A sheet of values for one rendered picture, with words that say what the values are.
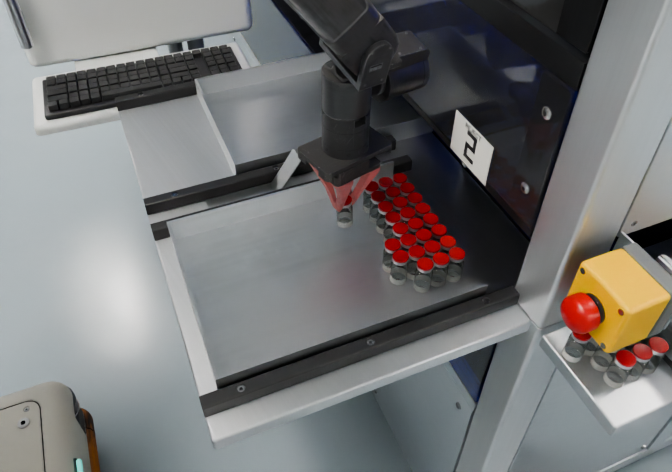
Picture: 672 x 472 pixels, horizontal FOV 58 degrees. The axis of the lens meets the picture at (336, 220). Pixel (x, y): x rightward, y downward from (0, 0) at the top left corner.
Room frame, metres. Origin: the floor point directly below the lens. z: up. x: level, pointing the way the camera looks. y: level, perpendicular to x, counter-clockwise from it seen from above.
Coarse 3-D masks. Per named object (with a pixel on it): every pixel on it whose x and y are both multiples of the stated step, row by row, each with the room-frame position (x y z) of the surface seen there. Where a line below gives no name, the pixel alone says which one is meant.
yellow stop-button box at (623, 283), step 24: (600, 264) 0.41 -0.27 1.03; (624, 264) 0.41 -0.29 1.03; (648, 264) 0.41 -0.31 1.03; (576, 288) 0.40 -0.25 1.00; (600, 288) 0.38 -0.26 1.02; (624, 288) 0.37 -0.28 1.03; (648, 288) 0.37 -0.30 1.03; (600, 312) 0.37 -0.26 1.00; (624, 312) 0.35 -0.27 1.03; (648, 312) 0.36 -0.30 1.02; (600, 336) 0.36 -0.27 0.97; (624, 336) 0.35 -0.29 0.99; (648, 336) 0.37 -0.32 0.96
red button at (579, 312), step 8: (568, 296) 0.38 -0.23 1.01; (576, 296) 0.38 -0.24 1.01; (584, 296) 0.38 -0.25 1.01; (568, 304) 0.37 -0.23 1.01; (576, 304) 0.37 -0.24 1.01; (584, 304) 0.37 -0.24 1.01; (592, 304) 0.37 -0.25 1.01; (568, 312) 0.37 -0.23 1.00; (576, 312) 0.36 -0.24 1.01; (584, 312) 0.36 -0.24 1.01; (592, 312) 0.36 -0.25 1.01; (568, 320) 0.37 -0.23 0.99; (576, 320) 0.36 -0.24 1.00; (584, 320) 0.36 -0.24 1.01; (592, 320) 0.36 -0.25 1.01; (576, 328) 0.36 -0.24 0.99; (584, 328) 0.35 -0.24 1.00; (592, 328) 0.35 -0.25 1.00
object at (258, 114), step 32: (288, 64) 1.01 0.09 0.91; (320, 64) 1.03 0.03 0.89; (224, 96) 0.94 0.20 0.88; (256, 96) 0.94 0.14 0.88; (288, 96) 0.94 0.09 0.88; (320, 96) 0.94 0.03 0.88; (224, 128) 0.84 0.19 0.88; (256, 128) 0.84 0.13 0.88; (288, 128) 0.84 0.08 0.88; (320, 128) 0.84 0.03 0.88; (384, 128) 0.80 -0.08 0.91; (416, 128) 0.82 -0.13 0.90; (256, 160) 0.72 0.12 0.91
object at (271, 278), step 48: (288, 192) 0.65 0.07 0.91; (192, 240) 0.58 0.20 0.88; (240, 240) 0.58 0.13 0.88; (288, 240) 0.58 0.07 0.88; (336, 240) 0.58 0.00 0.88; (192, 288) 0.50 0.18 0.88; (240, 288) 0.50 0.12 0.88; (288, 288) 0.50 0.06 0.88; (336, 288) 0.50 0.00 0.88; (384, 288) 0.50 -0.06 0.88; (432, 288) 0.50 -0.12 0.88; (480, 288) 0.47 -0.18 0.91; (240, 336) 0.42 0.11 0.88; (288, 336) 0.42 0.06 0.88; (336, 336) 0.40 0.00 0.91
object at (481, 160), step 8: (456, 112) 0.65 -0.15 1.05; (456, 120) 0.65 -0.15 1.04; (464, 120) 0.63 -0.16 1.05; (456, 128) 0.64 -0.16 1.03; (464, 128) 0.63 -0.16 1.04; (472, 128) 0.61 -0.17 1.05; (456, 136) 0.64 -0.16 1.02; (464, 136) 0.62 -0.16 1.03; (480, 136) 0.60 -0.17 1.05; (456, 144) 0.64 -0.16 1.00; (464, 144) 0.62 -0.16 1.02; (472, 144) 0.61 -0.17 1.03; (480, 144) 0.59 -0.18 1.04; (488, 144) 0.58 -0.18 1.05; (456, 152) 0.63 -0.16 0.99; (480, 152) 0.59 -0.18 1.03; (488, 152) 0.58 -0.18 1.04; (464, 160) 0.62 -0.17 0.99; (472, 160) 0.60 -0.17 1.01; (480, 160) 0.59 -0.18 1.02; (488, 160) 0.57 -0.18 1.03; (472, 168) 0.60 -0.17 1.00; (480, 168) 0.58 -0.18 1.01; (488, 168) 0.57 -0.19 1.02; (480, 176) 0.58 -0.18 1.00
